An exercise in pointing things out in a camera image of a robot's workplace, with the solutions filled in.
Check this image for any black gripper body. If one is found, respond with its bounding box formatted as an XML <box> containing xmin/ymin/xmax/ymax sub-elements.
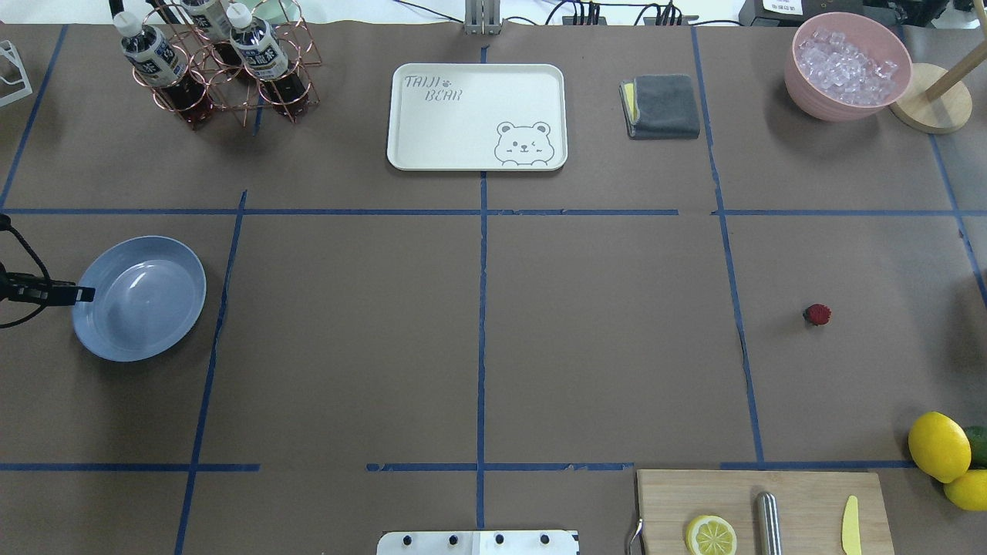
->
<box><xmin>1</xmin><ymin>264</ymin><xmax>54</xmax><ymax>305</ymax></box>

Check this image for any blue plate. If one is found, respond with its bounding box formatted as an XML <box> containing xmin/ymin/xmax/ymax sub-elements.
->
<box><xmin>72</xmin><ymin>235</ymin><xmax>207</xmax><ymax>362</ymax></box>

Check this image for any green lime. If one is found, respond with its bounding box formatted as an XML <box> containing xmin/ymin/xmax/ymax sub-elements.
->
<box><xmin>963</xmin><ymin>425</ymin><xmax>987</xmax><ymax>469</ymax></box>

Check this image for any wooden cutting board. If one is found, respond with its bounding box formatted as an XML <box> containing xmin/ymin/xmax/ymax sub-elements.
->
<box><xmin>635</xmin><ymin>469</ymin><xmax>895</xmax><ymax>555</ymax></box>

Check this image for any aluminium frame post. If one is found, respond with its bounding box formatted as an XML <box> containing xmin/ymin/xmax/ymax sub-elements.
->
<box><xmin>464</xmin><ymin>0</ymin><xmax>503</xmax><ymax>35</ymax></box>

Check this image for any pink bowl with ice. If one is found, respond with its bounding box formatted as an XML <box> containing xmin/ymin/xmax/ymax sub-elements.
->
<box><xmin>785</xmin><ymin>12</ymin><xmax>912</xmax><ymax>122</ymax></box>

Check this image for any white wire cup rack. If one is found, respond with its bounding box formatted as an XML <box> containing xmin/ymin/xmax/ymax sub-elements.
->
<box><xmin>1</xmin><ymin>41</ymin><xmax>34</xmax><ymax>106</ymax></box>

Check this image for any copper wire bottle rack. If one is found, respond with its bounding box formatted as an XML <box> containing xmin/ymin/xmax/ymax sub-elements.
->
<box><xmin>110</xmin><ymin>1</ymin><xmax>323</xmax><ymax>130</ymax></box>

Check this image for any red strawberry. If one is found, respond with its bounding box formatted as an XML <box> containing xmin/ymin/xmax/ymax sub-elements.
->
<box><xmin>801</xmin><ymin>303</ymin><xmax>832</xmax><ymax>326</ymax></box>

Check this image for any grey folded cloth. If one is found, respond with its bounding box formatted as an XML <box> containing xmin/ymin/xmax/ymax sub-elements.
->
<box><xmin>619</xmin><ymin>74</ymin><xmax>700</xmax><ymax>140</ymax></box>

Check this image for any wooden stand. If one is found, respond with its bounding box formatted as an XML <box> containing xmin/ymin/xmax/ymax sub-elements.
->
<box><xmin>891</xmin><ymin>41</ymin><xmax>986</xmax><ymax>134</ymax></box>

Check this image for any tea bottle front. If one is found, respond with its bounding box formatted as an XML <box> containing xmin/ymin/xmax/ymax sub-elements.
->
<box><xmin>113</xmin><ymin>11</ymin><xmax>214</xmax><ymax>129</ymax></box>

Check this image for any tea bottle back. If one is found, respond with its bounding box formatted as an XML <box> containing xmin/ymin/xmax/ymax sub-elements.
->
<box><xmin>180</xmin><ymin>1</ymin><xmax>232</xmax><ymax>50</ymax></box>

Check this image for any yellow lemon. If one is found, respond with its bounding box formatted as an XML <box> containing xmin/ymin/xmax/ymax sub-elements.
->
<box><xmin>908</xmin><ymin>412</ymin><xmax>972</xmax><ymax>484</ymax></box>
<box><xmin>942</xmin><ymin>469</ymin><xmax>986</xmax><ymax>512</ymax></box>

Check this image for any tea bottle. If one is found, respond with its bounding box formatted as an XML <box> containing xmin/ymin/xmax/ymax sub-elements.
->
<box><xmin>180</xmin><ymin>1</ymin><xmax>232</xmax><ymax>50</ymax></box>
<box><xmin>226</xmin><ymin>2</ymin><xmax>309</xmax><ymax>120</ymax></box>
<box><xmin>113</xmin><ymin>11</ymin><xmax>214</xmax><ymax>129</ymax></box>

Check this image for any yellow plastic knife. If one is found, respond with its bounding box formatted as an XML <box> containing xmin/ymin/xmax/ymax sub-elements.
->
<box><xmin>841</xmin><ymin>495</ymin><xmax>861</xmax><ymax>555</ymax></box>

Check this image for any half lemon slice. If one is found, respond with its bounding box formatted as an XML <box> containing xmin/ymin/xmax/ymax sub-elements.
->
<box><xmin>684</xmin><ymin>514</ymin><xmax>738</xmax><ymax>555</ymax></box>

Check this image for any tea bottle middle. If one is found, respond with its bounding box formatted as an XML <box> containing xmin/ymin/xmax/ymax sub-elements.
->
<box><xmin>226</xmin><ymin>2</ymin><xmax>309</xmax><ymax>120</ymax></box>

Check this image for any cream bear tray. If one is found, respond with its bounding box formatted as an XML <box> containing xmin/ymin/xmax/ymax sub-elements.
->
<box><xmin>386</xmin><ymin>63</ymin><xmax>568</xmax><ymax>172</ymax></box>

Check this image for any steel knife handle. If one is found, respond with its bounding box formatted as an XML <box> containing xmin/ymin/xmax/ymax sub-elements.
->
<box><xmin>755</xmin><ymin>491</ymin><xmax>783</xmax><ymax>554</ymax></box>

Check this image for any green bowl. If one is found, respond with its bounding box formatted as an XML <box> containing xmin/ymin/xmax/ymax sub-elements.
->
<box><xmin>241</xmin><ymin>0</ymin><xmax>301</xmax><ymax>24</ymax></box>

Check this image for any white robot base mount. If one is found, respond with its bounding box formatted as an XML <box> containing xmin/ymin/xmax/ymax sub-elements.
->
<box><xmin>376</xmin><ymin>530</ymin><xmax>581</xmax><ymax>554</ymax></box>

